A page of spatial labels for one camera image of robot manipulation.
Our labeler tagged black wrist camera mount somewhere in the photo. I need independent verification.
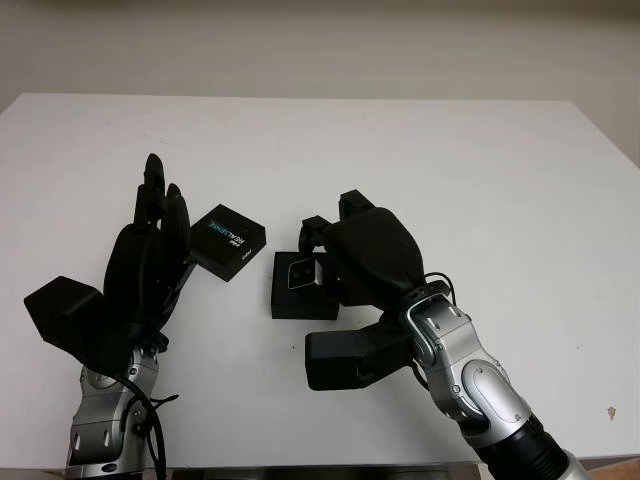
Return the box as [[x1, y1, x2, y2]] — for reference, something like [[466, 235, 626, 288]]
[[304, 307, 416, 392], [23, 275, 109, 361]]

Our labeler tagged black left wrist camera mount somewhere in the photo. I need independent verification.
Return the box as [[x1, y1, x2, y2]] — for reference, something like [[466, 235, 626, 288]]
[[23, 275, 109, 361]]

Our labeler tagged black camera box base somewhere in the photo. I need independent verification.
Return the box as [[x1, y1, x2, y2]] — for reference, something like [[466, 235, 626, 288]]
[[270, 249, 341, 321]]

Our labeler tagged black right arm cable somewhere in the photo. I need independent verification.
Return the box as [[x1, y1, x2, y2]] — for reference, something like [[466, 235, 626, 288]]
[[413, 271, 460, 304]]

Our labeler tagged black Intel RealSense box lid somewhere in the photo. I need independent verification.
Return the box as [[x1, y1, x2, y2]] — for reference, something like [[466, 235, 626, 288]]
[[188, 202, 267, 284]]

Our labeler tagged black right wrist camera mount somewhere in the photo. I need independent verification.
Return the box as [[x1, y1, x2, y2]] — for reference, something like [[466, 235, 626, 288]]
[[304, 307, 416, 392]]

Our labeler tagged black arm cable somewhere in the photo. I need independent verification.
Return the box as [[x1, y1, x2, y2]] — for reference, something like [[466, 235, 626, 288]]
[[127, 384, 180, 480], [413, 271, 460, 304]]

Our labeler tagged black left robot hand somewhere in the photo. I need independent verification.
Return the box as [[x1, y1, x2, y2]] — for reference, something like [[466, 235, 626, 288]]
[[102, 153, 195, 347]]

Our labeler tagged small silver depth camera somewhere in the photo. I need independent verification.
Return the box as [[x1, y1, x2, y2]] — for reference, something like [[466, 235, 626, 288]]
[[287, 258, 321, 290]]

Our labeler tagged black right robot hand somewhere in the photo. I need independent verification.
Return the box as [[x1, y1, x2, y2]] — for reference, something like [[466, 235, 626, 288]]
[[298, 189, 427, 315]]

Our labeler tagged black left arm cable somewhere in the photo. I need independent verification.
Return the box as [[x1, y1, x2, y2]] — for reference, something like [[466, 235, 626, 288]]
[[127, 384, 180, 480]]

